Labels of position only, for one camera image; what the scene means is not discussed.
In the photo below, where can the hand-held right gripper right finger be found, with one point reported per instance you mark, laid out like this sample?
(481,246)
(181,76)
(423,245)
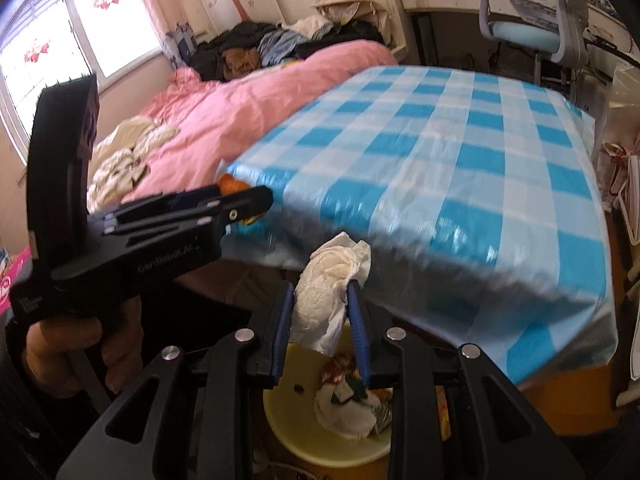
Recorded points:
(359,332)

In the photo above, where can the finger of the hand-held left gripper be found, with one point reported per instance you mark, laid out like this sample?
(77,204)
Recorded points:
(170,199)
(240,207)

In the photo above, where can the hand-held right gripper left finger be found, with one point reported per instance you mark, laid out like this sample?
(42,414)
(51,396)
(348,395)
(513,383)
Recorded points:
(284,332)

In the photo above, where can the red white snack wrapper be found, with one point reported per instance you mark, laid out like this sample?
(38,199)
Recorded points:
(340,367)

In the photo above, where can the white paper towel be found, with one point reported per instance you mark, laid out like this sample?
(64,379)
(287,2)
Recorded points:
(320,300)

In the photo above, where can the stained tissue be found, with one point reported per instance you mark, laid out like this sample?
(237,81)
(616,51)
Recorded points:
(345,417)

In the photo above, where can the yellow plastic bin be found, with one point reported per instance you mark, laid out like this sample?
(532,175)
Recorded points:
(300,432)

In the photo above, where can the person's left hand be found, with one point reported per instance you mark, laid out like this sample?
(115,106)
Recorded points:
(55,347)

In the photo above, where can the cream padded jacket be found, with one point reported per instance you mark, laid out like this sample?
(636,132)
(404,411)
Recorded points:
(130,155)

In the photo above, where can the pink duvet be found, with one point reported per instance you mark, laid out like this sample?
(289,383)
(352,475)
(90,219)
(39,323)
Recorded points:
(215,110)

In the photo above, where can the pink box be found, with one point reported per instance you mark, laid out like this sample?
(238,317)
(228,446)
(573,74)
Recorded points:
(15,280)

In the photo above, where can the brown garment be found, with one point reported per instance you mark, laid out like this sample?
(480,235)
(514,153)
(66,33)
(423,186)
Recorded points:
(240,62)

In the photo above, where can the blue castle decoration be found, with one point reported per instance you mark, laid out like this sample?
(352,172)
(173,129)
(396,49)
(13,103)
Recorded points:
(181,42)

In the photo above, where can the window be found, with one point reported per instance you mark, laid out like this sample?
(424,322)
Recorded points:
(115,35)

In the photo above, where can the black clothes pile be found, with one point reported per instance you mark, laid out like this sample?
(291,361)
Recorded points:
(220,45)

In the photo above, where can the blue denim garment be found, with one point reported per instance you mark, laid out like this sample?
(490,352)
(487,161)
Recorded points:
(280,45)

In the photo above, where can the white cloth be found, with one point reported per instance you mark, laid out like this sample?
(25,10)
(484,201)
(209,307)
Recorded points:
(307,27)

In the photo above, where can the blue checked tablecloth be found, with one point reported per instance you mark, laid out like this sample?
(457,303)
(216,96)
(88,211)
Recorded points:
(450,160)

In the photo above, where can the beige bag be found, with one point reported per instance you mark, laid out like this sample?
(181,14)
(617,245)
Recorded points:
(350,5)

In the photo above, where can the blue grey desk chair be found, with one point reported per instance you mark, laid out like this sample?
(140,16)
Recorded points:
(525,35)

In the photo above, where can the clear plastic bag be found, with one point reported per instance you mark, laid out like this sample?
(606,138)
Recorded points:
(622,100)

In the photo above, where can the white desk with shelves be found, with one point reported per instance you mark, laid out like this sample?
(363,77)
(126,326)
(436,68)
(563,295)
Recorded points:
(607,20)

